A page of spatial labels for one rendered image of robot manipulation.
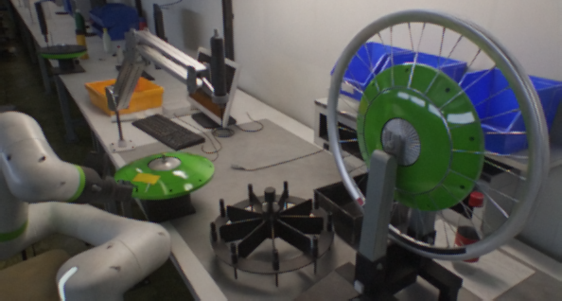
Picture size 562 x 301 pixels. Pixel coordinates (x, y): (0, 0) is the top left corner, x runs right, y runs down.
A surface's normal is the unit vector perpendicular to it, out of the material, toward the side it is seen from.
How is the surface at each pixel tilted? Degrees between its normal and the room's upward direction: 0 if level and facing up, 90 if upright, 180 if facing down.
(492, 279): 0
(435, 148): 88
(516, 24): 90
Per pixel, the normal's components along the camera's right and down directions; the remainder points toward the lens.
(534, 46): -0.85, 0.21
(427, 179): -0.68, 0.42
